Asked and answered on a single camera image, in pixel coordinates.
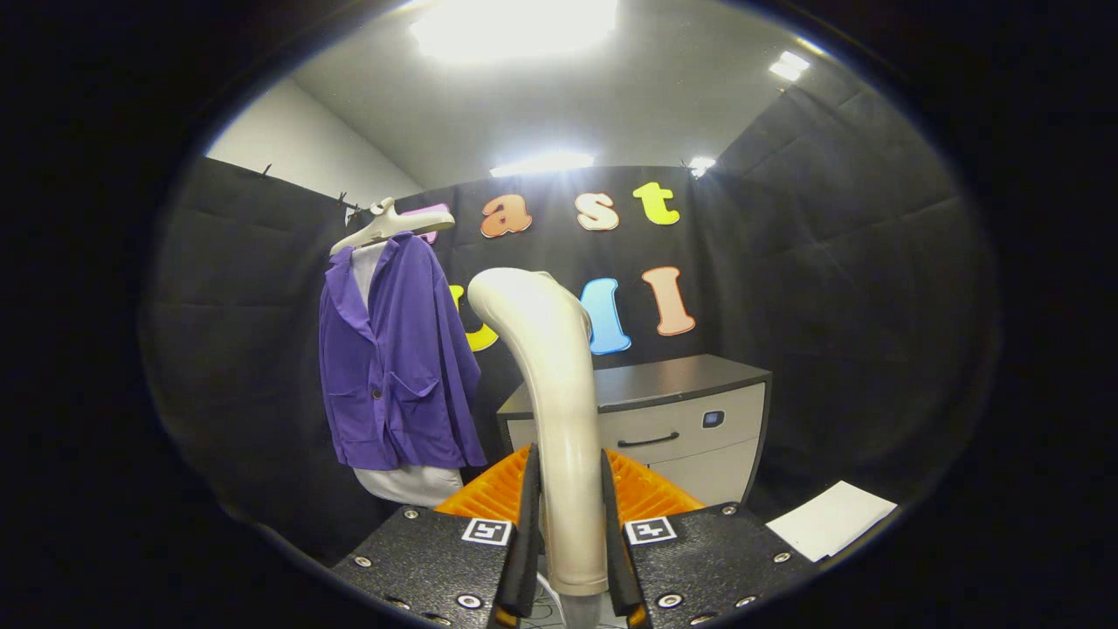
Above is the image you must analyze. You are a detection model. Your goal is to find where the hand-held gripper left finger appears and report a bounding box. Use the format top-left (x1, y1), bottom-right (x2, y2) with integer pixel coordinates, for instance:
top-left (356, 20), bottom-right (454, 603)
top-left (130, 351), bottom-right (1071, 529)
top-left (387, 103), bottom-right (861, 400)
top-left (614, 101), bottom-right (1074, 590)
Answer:
top-left (332, 444), bottom-right (542, 629)

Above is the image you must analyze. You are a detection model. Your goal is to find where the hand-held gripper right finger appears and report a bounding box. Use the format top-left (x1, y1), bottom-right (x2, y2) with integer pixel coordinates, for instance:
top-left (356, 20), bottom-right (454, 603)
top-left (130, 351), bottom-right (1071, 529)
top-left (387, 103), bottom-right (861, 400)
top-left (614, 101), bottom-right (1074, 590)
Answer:
top-left (598, 447), bottom-right (813, 629)

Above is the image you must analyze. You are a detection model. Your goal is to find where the white shirt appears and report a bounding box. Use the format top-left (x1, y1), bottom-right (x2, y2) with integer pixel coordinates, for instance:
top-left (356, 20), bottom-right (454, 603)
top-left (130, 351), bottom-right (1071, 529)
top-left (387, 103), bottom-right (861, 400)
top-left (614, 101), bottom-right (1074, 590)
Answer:
top-left (351, 240), bottom-right (466, 508)

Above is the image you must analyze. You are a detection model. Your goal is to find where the cream garment steamer head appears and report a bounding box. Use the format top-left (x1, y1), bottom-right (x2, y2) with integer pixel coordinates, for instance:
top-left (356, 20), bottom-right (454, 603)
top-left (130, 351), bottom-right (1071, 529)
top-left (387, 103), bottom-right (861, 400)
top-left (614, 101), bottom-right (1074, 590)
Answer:
top-left (467, 266), bottom-right (612, 598)

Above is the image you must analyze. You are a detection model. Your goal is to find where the purple jacket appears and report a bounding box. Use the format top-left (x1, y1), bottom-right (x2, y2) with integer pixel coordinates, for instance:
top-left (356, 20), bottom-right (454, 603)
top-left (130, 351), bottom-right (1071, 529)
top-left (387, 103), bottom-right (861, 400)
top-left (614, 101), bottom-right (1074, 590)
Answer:
top-left (318, 232), bottom-right (487, 473)

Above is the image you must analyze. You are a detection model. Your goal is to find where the cream clothes hanger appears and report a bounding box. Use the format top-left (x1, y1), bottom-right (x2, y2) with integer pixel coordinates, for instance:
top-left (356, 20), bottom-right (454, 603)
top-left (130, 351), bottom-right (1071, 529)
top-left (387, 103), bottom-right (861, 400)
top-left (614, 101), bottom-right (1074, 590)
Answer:
top-left (329, 197), bottom-right (457, 258)

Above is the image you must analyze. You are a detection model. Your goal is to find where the grey cabinet with dark top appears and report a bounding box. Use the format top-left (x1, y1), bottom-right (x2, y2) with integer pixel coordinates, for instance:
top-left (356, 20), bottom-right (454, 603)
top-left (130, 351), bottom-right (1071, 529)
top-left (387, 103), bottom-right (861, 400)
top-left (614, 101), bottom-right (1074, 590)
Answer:
top-left (496, 354), bottom-right (773, 508)

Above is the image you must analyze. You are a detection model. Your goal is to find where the white paper sheet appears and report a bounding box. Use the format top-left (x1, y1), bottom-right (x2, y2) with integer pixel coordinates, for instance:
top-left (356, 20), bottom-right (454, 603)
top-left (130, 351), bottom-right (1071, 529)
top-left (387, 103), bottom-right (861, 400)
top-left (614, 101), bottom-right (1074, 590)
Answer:
top-left (766, 480), bottom-right (899, 563)

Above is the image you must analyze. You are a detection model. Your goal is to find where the black backdrop cloth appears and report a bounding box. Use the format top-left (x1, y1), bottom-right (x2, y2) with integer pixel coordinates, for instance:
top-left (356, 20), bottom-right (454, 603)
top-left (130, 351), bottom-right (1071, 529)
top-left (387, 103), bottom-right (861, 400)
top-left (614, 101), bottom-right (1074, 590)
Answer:
top-left (345, 166), bottom-right (730, 525)

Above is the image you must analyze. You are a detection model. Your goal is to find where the black quilted side cloth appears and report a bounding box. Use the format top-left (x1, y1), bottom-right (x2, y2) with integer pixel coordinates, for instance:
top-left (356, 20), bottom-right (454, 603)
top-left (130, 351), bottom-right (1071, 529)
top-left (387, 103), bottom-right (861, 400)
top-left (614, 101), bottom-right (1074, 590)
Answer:
top-left (140, 157), bottom-right (376, 560)
top-left (699, 61), bottom-right (1001, 516)

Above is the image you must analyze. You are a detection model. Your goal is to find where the long ceiling light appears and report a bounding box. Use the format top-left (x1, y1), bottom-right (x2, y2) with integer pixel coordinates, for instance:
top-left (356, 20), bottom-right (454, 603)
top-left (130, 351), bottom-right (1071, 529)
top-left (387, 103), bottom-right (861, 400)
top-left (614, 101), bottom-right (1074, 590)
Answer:
top-left (489, 152), bottom-right (597, 178)

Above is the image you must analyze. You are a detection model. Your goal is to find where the ceiling light panel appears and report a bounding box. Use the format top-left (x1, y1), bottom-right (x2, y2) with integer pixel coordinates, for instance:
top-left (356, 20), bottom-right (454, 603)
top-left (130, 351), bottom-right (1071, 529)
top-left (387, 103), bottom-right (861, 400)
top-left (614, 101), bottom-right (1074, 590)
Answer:
top-left (769, 50), bottom-right (811, 84)

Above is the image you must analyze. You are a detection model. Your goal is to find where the large square ceiling light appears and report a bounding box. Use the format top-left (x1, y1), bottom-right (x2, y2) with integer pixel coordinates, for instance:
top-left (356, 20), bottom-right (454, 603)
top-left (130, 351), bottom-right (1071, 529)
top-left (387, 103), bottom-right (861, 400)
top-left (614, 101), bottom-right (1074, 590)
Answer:
top-left (409, 0), bottom-right (619, 64)

